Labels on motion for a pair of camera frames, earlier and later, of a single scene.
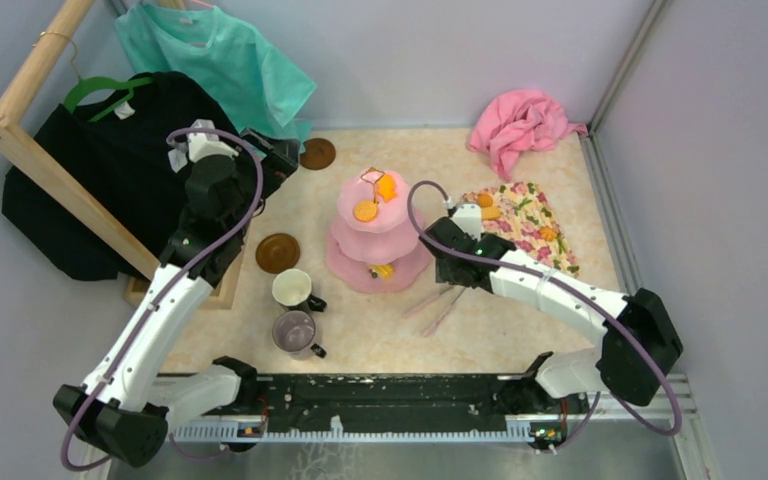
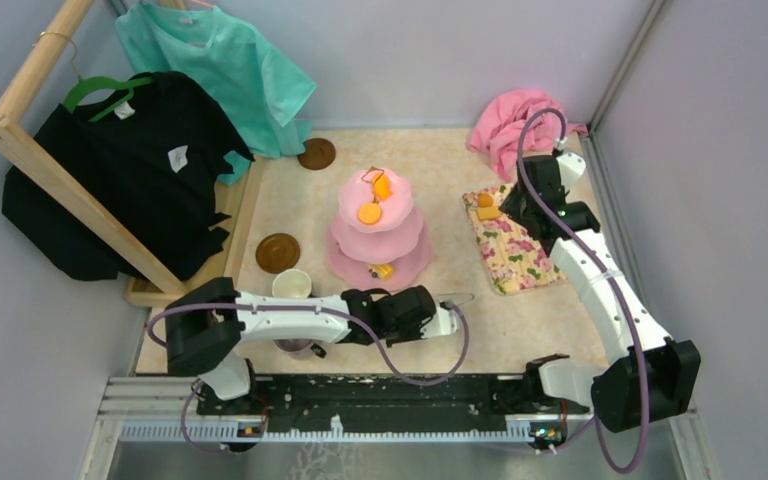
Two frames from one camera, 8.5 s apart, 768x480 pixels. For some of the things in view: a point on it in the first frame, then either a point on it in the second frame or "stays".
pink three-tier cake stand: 373,243 stays
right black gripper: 443,273 → 511,205
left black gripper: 281,160 → 427,330
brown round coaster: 319,153 stays
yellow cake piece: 382,271 stays
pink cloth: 507,123 stays
